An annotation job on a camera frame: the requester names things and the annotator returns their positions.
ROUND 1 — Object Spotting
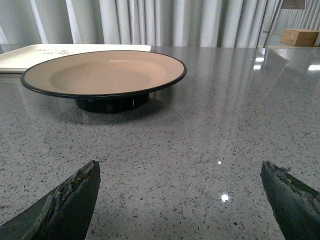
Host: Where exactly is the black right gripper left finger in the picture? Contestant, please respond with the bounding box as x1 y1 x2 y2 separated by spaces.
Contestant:
0 160 101 240

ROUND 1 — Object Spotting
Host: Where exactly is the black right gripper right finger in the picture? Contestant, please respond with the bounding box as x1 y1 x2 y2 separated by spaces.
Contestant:
260 161 320 240

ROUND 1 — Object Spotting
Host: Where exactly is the tan plate with black rim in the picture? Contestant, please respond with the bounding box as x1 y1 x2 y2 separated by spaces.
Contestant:
20 50 187 113

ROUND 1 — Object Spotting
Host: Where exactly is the white bear-print tray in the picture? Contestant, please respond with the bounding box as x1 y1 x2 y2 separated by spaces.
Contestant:
0 44 152 74

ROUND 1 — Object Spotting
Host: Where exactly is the brown cardboard box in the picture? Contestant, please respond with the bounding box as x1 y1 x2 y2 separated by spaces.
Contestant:
280 28 320 47

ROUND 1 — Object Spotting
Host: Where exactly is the grey pleated curtain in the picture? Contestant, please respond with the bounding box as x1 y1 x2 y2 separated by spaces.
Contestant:
0 0 320 48

